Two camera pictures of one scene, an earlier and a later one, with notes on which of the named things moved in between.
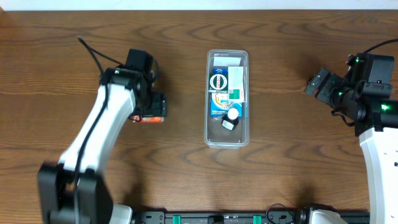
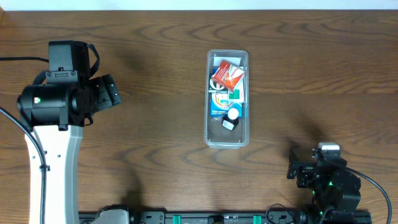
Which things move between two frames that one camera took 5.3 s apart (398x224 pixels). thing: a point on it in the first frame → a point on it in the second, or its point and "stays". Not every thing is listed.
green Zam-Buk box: x=218 y=83 stays
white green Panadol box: x=236 y=84 stays
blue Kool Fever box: x=219 y=106 stays
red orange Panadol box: x=137 y=118 → x=227 y=76
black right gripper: x=324 y=88 → x=292 y=165
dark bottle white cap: x=231 y=120 stays
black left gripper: x=160 y=109 → x=110 y=89
